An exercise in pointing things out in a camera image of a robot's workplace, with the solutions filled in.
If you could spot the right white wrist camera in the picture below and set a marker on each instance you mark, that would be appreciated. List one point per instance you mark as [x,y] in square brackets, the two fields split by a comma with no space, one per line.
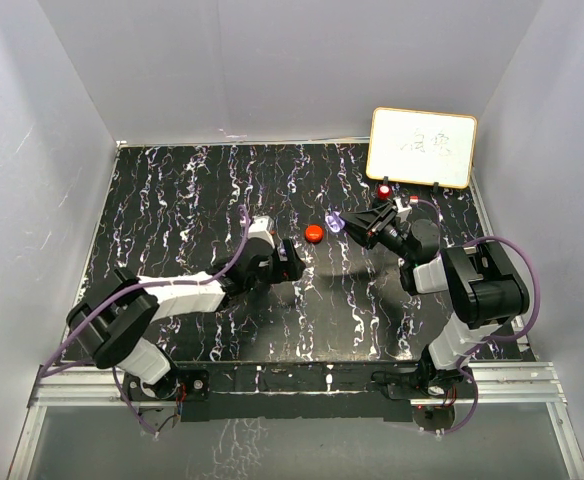
[404,207]

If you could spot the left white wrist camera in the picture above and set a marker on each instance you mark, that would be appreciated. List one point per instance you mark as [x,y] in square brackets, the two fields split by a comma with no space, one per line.
[262,227]

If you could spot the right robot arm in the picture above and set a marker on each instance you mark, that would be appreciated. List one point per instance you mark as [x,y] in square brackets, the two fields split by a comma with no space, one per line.
[485,288]

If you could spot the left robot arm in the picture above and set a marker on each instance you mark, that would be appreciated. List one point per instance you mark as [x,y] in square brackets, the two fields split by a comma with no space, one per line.
[115,337]

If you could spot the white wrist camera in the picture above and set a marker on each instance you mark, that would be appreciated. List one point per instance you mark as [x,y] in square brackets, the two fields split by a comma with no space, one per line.
[262,227]
[404,207]

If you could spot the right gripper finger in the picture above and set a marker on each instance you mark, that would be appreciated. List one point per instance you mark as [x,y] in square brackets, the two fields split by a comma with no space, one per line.
[368,217]
[363,236]

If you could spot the aluminium frame rail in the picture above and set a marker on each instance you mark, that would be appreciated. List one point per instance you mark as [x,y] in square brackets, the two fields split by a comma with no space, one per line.
[496,383]

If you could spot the red emergency stop button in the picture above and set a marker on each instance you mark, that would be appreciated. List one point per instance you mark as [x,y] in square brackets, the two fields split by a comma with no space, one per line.
[383,196]

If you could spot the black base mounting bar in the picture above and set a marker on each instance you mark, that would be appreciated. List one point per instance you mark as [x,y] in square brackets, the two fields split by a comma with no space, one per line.
[299,390]

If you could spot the purple earbud charging case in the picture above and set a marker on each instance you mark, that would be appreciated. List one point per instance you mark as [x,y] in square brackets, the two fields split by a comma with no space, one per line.
[334,222]

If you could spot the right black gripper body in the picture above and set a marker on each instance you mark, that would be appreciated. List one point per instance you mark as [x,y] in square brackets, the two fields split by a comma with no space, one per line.
[394,237]

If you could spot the red round disc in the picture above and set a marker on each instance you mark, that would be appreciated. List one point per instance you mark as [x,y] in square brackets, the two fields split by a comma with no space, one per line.
[314,234]

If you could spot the white board with frame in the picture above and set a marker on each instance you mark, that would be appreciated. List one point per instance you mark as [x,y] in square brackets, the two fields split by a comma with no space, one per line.
[421,147]

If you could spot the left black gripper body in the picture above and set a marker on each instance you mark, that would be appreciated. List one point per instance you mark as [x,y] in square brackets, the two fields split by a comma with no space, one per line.
[276,271]

